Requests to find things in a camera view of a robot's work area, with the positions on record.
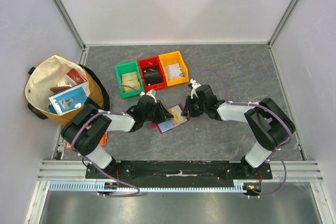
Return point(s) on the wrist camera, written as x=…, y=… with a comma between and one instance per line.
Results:
x=193, y=85
x=150, y=93

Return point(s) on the black card in red bin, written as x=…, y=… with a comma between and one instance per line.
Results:
x=151, y=76

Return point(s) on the orange picture box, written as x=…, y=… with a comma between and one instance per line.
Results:
x=102, y=141

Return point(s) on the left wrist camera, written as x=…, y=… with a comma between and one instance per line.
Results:
x=150, y=93

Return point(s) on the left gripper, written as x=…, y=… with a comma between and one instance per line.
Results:
x=163, y=114

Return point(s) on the white card in yellow bin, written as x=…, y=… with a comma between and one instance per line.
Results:
x=174, y=71

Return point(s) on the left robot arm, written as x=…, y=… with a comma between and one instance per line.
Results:
x=85, y=130

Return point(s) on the beige cards in green bin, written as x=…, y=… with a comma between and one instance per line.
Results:
x=130, y=80

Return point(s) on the blue product box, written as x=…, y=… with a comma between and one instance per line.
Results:
x=70, y=99

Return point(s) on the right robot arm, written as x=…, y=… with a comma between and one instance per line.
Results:
x=271, y=127

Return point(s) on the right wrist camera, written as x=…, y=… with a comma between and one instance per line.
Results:
x=193, y=85

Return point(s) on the red plastic bin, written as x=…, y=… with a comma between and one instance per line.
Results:
x=149, y=62

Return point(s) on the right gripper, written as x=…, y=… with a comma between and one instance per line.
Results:
x=192, y=106

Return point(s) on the red white box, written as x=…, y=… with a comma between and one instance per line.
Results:
x=73, y=77

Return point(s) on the red leather card holder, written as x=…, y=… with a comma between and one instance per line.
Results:
x=166, y=125

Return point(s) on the green plastic bin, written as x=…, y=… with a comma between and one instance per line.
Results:
x=126, y=68

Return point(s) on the canvas tote bag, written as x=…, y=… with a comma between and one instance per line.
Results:
x=48, y=78

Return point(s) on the yellow plastic bin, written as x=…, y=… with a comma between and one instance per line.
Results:
x=171, y=58

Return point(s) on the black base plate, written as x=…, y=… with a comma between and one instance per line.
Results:
x=158, y=169

